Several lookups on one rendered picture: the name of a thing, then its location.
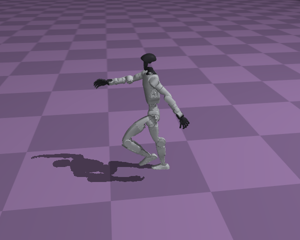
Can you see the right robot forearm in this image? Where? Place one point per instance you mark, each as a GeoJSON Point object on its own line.
{"type": "Point", "coordinates": [116, 81]}

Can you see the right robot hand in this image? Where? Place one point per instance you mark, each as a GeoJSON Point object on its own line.
{"type": "Point", "coordinates": [102, 82]}

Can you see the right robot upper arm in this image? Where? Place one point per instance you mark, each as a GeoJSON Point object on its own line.
{"type": "Point", "coordinates": [130, 79]}

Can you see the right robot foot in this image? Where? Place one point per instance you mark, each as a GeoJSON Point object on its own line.
{"type": "Point", "coordinates": [160, 167]}

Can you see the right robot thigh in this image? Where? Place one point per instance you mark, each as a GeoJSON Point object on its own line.
{"type": "Point", "coordinates": [154, 132]}

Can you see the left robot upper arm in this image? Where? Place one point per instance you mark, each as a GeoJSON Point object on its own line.
{"type": "Point", "coordinates": [155, 83]}

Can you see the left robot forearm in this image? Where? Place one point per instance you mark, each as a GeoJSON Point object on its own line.
{"type": "Point", "coordinates": [173, 106]}

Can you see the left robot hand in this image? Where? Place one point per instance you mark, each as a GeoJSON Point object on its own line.
{"type": "Point", "coordinates": [183, 121]}

